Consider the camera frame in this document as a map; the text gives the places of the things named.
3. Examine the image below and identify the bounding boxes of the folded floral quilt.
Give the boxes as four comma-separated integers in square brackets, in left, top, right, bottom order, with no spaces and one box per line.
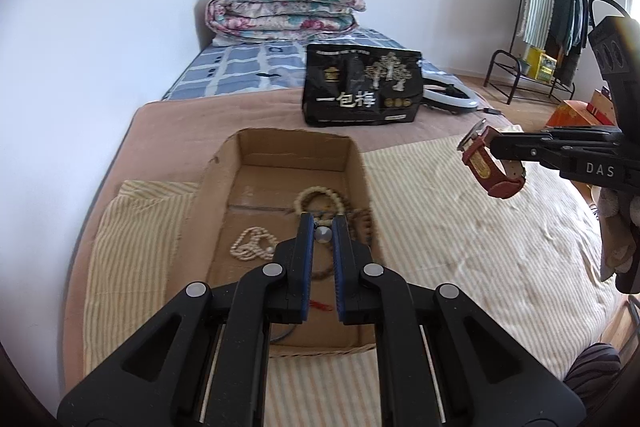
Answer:
[205,0,367,41]

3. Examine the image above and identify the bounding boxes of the dark green bangle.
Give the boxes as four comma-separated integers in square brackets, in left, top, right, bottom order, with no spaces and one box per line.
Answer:
[269,324,296,343]

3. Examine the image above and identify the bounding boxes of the brown bed blanket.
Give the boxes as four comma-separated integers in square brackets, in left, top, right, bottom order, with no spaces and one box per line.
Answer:
[62,98,516,388]

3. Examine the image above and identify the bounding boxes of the dark hanging clothes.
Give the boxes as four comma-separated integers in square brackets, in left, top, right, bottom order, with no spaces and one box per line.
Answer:
[544,0,589,87]

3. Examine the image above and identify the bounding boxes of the cream bead bracelet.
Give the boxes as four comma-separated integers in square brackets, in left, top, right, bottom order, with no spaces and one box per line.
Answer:
[292,185,347,228]

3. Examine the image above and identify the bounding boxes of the white pearl necklace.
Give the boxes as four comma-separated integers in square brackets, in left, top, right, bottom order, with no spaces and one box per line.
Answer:
[229,225,278,263]

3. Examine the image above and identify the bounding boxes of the cardboard box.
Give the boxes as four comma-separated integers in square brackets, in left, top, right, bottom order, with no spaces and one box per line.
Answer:
[165,128,383,355]

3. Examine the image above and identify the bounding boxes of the orange covered low table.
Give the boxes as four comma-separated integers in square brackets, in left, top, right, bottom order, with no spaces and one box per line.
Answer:
[546,100,601,127]

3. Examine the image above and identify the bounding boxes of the stacked gift boxes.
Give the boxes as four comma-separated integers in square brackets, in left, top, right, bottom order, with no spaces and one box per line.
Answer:
[587,88,617,126]

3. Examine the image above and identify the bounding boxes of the white pearl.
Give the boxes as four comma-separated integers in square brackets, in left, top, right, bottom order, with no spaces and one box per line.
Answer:
[314,227,332,244]

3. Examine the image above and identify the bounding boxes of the striped yellow blanket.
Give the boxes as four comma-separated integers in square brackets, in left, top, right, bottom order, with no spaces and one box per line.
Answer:
[81,135,622,427]

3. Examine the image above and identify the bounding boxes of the red cord jade pendant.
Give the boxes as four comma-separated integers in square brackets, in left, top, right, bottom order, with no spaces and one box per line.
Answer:
[309,299,333,312]

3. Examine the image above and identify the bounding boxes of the gloved right hand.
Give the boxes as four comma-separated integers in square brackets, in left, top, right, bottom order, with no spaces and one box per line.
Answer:
[597,187,640,294]

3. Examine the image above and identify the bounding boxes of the black clothes rack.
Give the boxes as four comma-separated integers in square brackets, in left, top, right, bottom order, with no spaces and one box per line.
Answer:
[484,0,591,104]

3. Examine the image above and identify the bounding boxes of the yellow crate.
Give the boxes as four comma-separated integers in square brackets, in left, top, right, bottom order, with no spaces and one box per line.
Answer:
[525,46,556,83]

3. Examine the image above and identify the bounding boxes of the white ring light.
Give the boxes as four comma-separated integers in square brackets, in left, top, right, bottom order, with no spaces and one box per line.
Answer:
[422,72,480,114]

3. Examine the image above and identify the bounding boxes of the black snack bag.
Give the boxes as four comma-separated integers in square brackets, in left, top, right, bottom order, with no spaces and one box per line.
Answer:
[302,44,424,127]

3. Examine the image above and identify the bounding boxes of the brown wooden bead necklace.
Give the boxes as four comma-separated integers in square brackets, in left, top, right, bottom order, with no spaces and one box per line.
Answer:
[309,206,376,281]

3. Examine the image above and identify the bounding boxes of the blue checkered bedsheet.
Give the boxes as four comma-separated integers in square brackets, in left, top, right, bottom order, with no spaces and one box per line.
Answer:
[162,26,446,102]

